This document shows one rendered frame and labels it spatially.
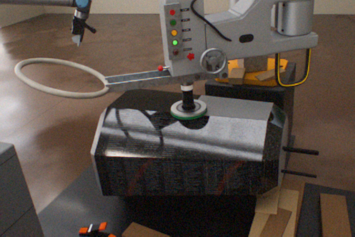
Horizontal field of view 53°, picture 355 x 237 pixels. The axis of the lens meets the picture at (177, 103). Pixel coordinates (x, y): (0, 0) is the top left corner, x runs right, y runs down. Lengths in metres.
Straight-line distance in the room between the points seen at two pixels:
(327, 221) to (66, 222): 1.76
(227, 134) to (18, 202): 1.24
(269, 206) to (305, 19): 1.14
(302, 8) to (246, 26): 0.32
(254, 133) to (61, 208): 1.59
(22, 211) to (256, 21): 1.68
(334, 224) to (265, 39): 1.23
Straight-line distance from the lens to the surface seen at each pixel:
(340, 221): 2.58
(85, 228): 2.69
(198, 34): 1.89
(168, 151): 2.16
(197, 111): 2.08
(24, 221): 2.35
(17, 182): 2.23
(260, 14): 2.00
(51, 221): 2.86
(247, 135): 2.08
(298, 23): 2.12
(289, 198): 2.49
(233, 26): 1.95
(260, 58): 2.82
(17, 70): 1.95
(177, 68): 1.92
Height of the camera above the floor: 1.82
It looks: 26 degrees down
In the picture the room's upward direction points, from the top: 5 degrees counter-clockwise
